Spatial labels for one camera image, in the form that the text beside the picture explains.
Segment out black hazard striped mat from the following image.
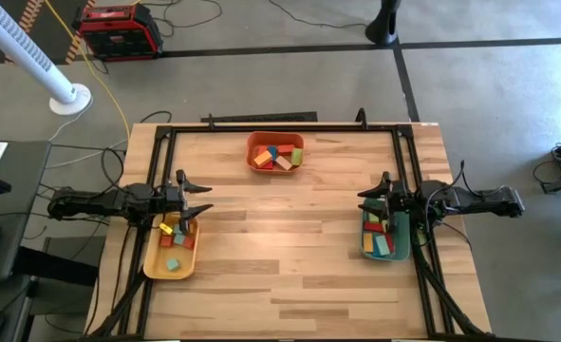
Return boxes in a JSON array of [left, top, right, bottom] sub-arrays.
[[0, 0, 99, 66]]

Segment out teal block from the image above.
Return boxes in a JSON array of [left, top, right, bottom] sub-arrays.
[[373, 234, 391, 257]]

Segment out yellow cable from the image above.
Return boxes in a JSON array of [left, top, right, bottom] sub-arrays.
[[44, 0, 132, 143]]

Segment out orange plastic bin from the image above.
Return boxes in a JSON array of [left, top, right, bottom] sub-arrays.
[[245, 130, 306, 176]]

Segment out black stand base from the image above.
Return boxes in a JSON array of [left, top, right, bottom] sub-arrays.
[[364, 0, 403, 48]]

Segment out black flat rail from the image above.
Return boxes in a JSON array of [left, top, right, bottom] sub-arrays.
[[200, 111, 319, 124]]

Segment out teal plastic bin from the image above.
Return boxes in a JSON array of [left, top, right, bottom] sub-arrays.
[[359, 197, 412, 262]]

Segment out white tower fan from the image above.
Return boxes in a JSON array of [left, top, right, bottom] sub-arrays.
[[0, 0, 93, 117]]

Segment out dark grey side table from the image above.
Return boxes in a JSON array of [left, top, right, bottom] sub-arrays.
[[0, 140, 53, 286]]

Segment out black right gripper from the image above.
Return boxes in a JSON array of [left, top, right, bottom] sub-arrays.
[[356, 171, 424, 235]]

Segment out black floor cable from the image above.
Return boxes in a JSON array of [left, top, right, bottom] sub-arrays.
[[267, 0, 371, 29], [140, 0, 224, 38]]

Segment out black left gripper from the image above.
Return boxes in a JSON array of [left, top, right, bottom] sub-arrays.
[[158, 169, 215, 235]]

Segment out yellow plastic bin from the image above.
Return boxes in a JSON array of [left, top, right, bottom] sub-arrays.
[[141, 212, 200, 281]]

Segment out black aluminium table frame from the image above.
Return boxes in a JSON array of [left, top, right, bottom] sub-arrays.
[[84, 107, 493, 342]]

